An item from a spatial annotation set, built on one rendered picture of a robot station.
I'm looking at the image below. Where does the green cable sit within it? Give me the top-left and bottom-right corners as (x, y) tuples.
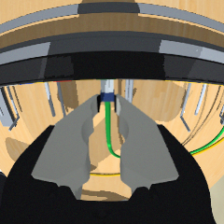
(105, 102), (224, 159)

